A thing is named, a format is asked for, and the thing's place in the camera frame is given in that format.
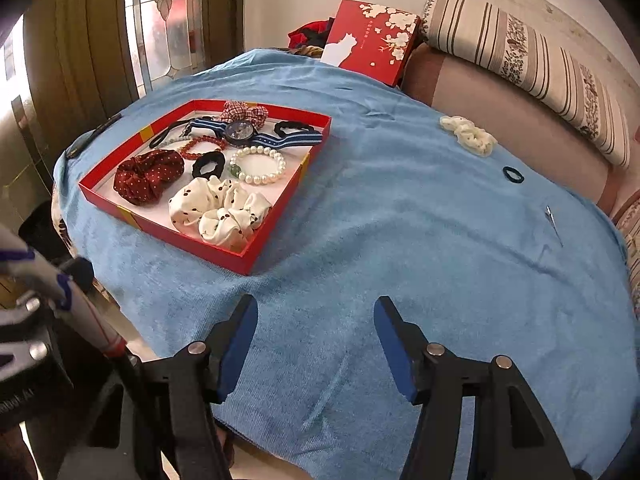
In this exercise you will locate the blue towel cloth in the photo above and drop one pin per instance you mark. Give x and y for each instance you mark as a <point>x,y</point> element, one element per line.
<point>392,206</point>

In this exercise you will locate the red white checked scrunchie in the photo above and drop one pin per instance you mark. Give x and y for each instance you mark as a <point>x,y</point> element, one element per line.
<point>239,111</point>

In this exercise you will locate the pink brown bed mattress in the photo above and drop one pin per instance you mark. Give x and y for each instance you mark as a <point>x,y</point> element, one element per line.
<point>522,125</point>

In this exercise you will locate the red blue clothes pile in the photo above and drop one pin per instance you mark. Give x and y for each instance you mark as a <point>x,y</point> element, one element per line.
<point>310,39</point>

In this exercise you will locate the silver hair pin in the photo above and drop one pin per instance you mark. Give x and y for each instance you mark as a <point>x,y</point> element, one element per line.
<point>548,213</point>

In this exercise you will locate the black flat tool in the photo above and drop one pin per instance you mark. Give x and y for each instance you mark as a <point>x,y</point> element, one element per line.
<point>86,139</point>

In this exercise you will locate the dark red dotted scrunchie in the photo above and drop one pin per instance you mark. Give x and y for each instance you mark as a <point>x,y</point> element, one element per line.
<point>141,180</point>

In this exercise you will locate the red shallow tray box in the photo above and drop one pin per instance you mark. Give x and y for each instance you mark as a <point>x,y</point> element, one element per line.
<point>274,173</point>

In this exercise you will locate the wooden door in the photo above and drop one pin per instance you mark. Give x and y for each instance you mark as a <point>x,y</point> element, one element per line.
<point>78,66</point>

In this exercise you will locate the white dotted scrunchie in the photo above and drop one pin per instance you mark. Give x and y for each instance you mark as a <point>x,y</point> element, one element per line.
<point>218,212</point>

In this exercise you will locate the cream fuzzy scrunchie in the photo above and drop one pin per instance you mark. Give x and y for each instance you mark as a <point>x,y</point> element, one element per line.
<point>474,139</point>

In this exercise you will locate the stained glass window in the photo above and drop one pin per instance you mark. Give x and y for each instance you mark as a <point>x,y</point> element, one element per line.
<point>165,40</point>

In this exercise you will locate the red floral box lid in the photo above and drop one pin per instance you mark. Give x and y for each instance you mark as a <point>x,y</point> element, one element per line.
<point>371,39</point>

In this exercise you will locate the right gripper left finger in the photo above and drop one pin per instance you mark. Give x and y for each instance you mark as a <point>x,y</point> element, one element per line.
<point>148,414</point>

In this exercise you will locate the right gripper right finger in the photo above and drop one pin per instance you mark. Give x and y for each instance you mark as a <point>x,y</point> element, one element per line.
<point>512,435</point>

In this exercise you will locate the striped pillow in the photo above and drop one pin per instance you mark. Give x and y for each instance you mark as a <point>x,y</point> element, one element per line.
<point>483,34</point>

